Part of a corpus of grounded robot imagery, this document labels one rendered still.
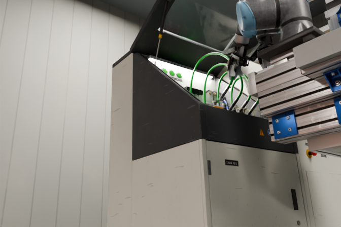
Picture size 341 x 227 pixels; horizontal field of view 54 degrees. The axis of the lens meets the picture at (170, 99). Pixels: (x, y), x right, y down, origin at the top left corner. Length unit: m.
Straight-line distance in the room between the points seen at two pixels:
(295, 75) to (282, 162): 0.71
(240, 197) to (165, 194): 0.34
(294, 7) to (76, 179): 2.30
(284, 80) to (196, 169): 0.52
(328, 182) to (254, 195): 0.65
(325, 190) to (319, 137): 0.85
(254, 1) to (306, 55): 0.37
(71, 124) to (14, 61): 0.71
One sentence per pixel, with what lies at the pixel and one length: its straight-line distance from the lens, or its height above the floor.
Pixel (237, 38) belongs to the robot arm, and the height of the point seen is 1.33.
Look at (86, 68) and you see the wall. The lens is 3.36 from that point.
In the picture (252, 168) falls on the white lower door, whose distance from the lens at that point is 1.63.
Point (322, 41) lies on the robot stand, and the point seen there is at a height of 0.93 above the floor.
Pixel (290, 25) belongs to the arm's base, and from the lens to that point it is 1.31.
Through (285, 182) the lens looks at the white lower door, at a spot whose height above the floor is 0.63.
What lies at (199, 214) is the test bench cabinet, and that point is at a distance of 1.42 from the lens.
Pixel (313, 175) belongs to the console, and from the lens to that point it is 2.03.
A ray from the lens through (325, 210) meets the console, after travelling 2.06.
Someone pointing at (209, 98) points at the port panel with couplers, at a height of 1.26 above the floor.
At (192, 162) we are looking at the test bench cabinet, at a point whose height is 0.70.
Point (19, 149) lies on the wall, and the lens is 2.91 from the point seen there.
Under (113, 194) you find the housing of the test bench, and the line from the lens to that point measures 2.05.
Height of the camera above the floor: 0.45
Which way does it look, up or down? 21 degrees up
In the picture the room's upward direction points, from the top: 2 degrees counter-clockwise
